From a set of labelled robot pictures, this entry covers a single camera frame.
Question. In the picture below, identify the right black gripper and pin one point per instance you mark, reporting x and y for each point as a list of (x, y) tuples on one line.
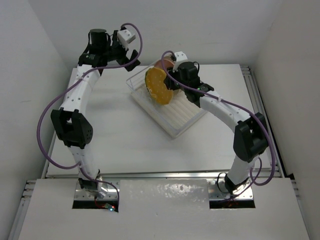
[(169, 79)]

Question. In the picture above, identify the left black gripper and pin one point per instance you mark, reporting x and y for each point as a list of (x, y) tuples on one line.
[(122, 61)]

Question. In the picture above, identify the cream plate pink rim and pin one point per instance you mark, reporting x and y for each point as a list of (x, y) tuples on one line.
[(167, 63)]

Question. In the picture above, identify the orange dotted plate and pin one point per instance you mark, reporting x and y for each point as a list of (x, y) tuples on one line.
[(155, 84)]

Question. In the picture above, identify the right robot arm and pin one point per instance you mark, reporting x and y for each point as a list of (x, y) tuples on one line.
[(249, 140)]

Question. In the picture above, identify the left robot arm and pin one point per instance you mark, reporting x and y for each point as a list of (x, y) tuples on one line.
[(69, 121)]

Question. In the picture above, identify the small circuit board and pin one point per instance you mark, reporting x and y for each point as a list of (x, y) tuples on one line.
[(101, 204)]

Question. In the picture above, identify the white wire dish rack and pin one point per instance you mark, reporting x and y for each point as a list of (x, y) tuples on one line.
[(137, 86)]

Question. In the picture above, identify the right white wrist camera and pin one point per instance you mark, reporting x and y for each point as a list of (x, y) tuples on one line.
[(178, 58)]

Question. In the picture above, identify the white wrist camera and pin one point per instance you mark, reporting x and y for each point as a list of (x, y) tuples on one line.
[(178, 58), (125, 37)]

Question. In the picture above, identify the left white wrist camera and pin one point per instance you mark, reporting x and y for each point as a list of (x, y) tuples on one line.
[(125, 37)]

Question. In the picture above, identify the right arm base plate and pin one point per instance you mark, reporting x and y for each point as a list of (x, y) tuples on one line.
[(218, 192)]

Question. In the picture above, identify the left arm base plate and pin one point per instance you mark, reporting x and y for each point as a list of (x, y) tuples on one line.
[(104, 192)]

